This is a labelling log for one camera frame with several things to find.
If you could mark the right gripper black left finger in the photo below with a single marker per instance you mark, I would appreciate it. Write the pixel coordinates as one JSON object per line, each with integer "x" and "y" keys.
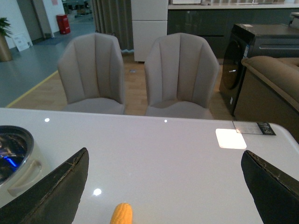
{"x": 54, "y": 199}

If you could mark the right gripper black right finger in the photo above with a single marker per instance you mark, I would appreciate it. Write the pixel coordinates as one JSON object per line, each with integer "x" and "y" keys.
{"x": 275, "y": 193}

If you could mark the yellow corn cob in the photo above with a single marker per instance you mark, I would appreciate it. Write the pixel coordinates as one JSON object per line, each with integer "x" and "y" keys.
{"x": 123, "y": 214}

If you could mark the cream pot with steel rim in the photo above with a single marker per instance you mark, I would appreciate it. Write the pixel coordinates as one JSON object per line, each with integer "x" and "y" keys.
{"x": 22, "y": 164}

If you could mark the gold plant pot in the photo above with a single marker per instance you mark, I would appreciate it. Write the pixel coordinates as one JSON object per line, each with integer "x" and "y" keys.
{"x": 5, "y": 54}

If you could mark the label sticker on table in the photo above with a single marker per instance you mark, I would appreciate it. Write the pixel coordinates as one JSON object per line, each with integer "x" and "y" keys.
{"x": 260, "y": 128}

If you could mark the tan sofa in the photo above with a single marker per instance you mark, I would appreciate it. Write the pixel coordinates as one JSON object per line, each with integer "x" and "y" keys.
{"x": 270, "y": 92}

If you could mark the left beige upholstered chair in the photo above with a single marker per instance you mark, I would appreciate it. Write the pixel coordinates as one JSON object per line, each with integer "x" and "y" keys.
{"x": 92, "y": 72}

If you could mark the beige upholstered chair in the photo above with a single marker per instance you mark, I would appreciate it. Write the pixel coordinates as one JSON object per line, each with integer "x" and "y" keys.
{"x": 92, "y": 72}
{"x": 180, "y": 72}

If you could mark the right beige upholstered chair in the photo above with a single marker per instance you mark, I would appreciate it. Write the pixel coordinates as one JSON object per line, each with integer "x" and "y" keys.
{"x": 180, "y": 72}

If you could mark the white sign board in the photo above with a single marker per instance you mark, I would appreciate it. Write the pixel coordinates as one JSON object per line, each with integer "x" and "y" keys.
{"x": 22, "y": 41}

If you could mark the green potted plant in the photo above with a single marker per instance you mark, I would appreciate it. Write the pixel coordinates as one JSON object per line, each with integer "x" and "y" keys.
{"x": 5, "y": 27}

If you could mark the red cabinet box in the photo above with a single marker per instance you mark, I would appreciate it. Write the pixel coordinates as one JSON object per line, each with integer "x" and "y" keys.
{"x": 63, "y": 24}

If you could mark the dark grey kitchen counter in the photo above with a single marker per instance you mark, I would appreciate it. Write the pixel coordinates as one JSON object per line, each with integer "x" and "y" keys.
{"x": 214, "y": 22}

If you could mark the grey curtain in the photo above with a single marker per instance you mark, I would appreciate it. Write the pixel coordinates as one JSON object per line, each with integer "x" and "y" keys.
{"x": 114, "y": 17}

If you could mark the white refrigerator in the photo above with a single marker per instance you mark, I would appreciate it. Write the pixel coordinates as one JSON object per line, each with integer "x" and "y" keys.
{"x": 149, "y": 22}

